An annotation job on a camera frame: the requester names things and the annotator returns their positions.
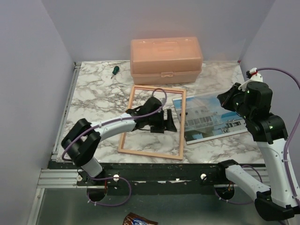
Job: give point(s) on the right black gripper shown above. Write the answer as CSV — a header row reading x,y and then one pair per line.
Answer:
x,y
225,98

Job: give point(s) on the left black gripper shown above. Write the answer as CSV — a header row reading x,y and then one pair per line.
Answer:
x,y
160,129

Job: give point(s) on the building photo print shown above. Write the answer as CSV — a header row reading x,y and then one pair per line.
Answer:
x,y
206,120

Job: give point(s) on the pink wooden picture frame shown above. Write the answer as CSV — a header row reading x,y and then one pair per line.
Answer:
x,y
182,121

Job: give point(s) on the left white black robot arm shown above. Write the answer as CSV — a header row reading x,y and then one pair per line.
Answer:
x,y
83,139

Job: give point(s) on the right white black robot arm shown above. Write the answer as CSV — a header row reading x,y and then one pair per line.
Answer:
x,y
280,201

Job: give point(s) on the orange translucent plastic toolbox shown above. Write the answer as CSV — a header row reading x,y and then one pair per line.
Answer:
x,y
159,61

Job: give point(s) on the brown snack wrapper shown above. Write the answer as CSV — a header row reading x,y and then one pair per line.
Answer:
x,y
134,219

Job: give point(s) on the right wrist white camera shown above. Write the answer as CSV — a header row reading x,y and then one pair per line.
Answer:
x,y
254,76

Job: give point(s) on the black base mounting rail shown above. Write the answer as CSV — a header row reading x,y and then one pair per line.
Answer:
x,y
149,179

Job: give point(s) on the green handled screwdriver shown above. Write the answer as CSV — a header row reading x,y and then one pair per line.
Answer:
x,y
115,71

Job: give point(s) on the aluminium extrusion rail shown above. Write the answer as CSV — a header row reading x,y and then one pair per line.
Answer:
x,y
55,178

